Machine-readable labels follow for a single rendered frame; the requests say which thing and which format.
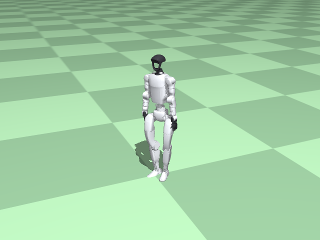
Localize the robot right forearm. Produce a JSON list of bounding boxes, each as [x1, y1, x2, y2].
[[142, 97, 150, 114]]

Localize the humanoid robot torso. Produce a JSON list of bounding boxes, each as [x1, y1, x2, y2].
[[148, 71, 170, 122]]

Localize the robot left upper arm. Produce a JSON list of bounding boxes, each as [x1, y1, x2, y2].
[[165, 76, 176, 104]]

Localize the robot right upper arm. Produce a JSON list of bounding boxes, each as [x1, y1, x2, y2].
[[142, 74, 151, 99]]

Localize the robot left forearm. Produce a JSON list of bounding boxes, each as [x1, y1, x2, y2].
[[169, 97, 177, 121]]

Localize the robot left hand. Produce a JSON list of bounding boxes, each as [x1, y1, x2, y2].
[[170, 117, 178, 131]]

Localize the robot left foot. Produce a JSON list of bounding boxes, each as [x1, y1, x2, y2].
[[159, 170, 169, 182]]

